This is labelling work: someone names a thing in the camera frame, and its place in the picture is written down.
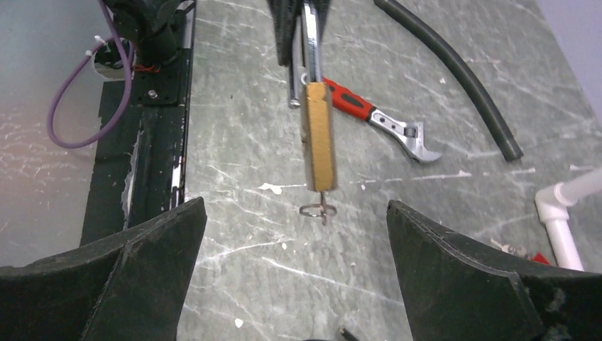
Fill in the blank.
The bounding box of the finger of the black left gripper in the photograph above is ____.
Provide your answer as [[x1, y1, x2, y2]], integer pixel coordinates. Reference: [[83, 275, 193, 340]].
[[312, 0, 332, 28], [267, 0, 301, 66]]

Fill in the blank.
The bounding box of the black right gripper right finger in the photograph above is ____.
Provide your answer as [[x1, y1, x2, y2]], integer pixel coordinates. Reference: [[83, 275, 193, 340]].
[[386, 200, 601, 340]]

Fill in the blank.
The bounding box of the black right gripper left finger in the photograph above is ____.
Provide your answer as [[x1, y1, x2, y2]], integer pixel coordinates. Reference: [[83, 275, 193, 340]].
[[1, 197, 207, 340]]

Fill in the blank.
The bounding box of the brass padlock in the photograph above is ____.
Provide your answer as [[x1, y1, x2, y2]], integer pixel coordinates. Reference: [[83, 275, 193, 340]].
[[290, 1, 337, 193]]

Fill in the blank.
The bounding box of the small key with ring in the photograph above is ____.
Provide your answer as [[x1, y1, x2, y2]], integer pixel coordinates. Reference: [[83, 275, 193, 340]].
[[298, 191, 338, 226]]

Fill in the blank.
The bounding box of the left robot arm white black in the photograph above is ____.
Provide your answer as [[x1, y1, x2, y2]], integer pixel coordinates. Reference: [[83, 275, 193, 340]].
[[100, 0, 304, 66]]

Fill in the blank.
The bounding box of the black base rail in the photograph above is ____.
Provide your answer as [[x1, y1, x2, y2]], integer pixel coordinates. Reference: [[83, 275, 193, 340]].
[[80, 1, 196, 245]]

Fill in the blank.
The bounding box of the white pvc pipe frame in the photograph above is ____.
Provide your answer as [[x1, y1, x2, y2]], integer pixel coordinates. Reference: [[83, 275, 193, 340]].
[[535, 168, 601, 271]]

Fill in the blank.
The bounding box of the black corrugated hose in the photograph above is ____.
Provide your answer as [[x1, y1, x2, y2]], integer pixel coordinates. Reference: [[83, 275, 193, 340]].
[[373, 0, 525, 163]]

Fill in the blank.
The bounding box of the red handled adjustable wrench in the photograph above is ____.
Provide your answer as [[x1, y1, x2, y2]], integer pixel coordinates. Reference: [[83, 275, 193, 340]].
[[324, 78, 442, 163]]

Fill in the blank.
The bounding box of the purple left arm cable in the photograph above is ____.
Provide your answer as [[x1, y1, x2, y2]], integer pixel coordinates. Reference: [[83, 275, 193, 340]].
[[47, 0, 137, 150]]

